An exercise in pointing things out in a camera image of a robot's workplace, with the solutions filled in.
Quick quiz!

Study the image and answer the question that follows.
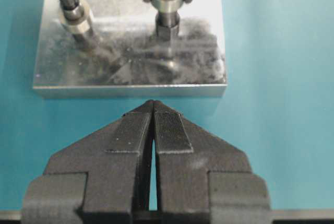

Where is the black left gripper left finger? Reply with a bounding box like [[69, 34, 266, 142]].
[[21, 100, 153, 223]]

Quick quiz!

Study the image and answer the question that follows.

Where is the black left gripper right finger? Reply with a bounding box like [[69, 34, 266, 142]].
[[154, 101, 271, 223]]

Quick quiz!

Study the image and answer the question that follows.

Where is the threaded steel shaft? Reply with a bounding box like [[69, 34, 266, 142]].
[[156, 11, 180, 41]]

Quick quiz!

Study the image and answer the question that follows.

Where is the steel collar on shaft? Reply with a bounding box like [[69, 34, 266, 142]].
[[58, 0, 93, 34]]

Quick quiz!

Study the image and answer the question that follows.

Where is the metal base block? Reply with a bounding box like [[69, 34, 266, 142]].
[[33, 0, 228, 98]]

